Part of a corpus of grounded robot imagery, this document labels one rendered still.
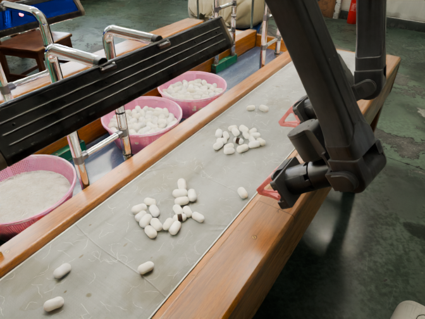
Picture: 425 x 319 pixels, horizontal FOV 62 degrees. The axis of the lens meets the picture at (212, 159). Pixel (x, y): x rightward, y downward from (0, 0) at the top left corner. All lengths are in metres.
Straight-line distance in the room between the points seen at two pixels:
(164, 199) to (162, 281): 0.24
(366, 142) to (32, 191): 0.80
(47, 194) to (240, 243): 0.51
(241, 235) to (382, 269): 1.14
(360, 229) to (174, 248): 1.33
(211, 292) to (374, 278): 1.19
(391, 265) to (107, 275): 1.39
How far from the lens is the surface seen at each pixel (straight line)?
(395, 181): 2.36
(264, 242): 0.77
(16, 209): 0.99
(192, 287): 0.70
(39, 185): 1.05
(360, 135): 0.59
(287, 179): 0.71
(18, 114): 0.58
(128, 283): 0.75
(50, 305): 0.74
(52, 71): 0.80
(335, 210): 2.03
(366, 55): 0.84
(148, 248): 0.79
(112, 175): 0.96
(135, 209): 0.86
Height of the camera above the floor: 1.34
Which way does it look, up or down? 36 degrees down
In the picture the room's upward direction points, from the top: straight up
